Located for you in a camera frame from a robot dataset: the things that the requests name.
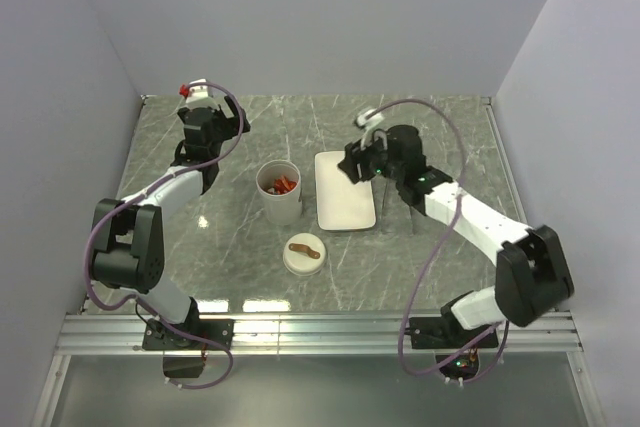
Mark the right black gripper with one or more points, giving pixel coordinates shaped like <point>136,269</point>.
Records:
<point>354,156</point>

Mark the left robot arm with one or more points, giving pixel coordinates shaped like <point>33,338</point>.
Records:
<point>126,246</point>

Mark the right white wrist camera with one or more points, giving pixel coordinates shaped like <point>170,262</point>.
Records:
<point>367,121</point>

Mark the white rectangular plate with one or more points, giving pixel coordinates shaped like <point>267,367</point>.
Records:
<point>341,205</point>

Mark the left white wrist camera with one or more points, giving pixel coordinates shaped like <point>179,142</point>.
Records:
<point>200,96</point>

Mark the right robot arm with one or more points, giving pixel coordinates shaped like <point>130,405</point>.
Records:
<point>532,275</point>

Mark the white cylindrical lunch container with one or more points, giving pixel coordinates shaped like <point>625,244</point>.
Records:
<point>281,210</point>

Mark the aluminium front rail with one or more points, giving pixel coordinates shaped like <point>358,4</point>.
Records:
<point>343,333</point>

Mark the white round container lid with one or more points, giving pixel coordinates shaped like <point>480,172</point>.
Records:
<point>304,254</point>

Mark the red crab toy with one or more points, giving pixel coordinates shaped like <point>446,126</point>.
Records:
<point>282,186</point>

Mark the aluminium rail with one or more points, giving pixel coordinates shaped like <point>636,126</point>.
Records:
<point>343,333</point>
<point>487,102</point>

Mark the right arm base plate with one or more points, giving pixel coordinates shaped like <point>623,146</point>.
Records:
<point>438,333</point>

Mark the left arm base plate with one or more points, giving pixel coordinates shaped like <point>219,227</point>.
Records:
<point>158,338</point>

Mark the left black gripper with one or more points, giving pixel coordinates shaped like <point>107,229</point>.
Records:
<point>232,123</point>

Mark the aluminium right side rail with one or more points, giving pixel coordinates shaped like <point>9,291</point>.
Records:
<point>487,102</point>

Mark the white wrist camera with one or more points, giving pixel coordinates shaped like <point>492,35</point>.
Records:
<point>200,96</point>
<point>367,121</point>

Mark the metal tongs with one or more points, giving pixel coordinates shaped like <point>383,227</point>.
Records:
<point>395,216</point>

